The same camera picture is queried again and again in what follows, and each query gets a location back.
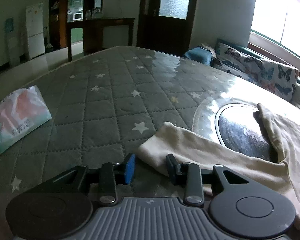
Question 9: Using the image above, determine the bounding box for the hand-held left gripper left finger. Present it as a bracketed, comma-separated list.
[27, 153, 137, 205]

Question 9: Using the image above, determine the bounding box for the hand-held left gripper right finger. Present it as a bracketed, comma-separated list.
[166, 154, 253, 205]

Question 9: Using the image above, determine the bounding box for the cream garment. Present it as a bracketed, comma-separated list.
[136, 103, 300, 232]

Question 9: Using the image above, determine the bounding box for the grey star quilted table cover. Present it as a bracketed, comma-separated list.
[0, 45, 300, 205]

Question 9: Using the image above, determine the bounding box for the round dark table hot plate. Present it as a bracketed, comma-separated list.
[215, 104, 278, 162]

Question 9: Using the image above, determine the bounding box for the blue cloth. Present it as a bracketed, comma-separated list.
[182, 46, 215, 67]

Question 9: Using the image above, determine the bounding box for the tissue pack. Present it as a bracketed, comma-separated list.
[0, 85, 52, 155]

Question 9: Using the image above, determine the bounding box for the small beige cloth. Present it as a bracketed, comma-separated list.
[197, 44, 217, 56]

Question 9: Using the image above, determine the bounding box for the dark wooden door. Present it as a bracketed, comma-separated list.
[136, 0, 200, 53]

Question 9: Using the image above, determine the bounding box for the dark wooden desk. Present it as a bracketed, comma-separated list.
[66, 17, 136, 62]

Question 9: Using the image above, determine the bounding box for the white fridge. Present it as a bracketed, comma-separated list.
[25, 4, 46, 60]

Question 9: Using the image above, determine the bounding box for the dark wooden cabinet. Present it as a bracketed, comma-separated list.
[49, 0, 106, 51]

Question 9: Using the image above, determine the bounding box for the window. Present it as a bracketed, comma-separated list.
[249, 0, 300, 66]

